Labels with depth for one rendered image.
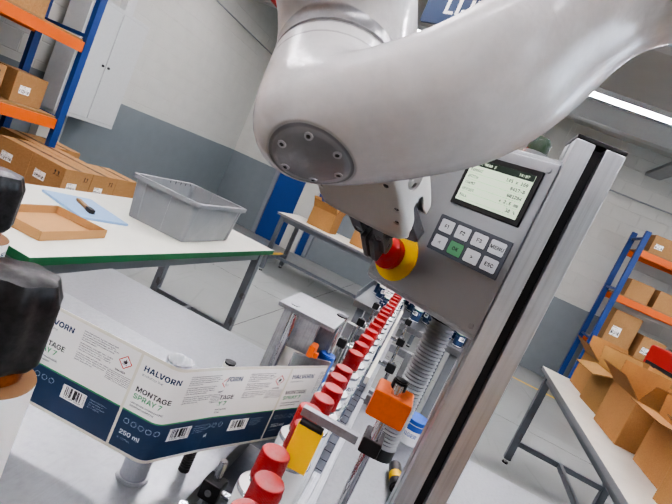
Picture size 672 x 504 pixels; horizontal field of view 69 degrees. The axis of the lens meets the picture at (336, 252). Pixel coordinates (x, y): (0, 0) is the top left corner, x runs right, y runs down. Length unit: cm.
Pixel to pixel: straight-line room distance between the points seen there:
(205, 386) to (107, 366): 13
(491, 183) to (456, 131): 28
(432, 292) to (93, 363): 47
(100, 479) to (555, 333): 779
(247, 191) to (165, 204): 647
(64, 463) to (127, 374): 15
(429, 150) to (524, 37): 6
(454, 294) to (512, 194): 11
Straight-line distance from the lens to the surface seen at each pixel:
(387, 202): 40
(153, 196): 259
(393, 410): 53
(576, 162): 49
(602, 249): 829
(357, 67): 23
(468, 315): 49
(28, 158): 456
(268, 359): 95
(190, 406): 75
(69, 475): 79
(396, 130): 23
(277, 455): 56
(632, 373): 318
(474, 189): 52
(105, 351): 74
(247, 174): 901
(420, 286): 53
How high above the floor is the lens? 137
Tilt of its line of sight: 7 degrees down
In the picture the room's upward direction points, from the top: 24 degrees clockwise
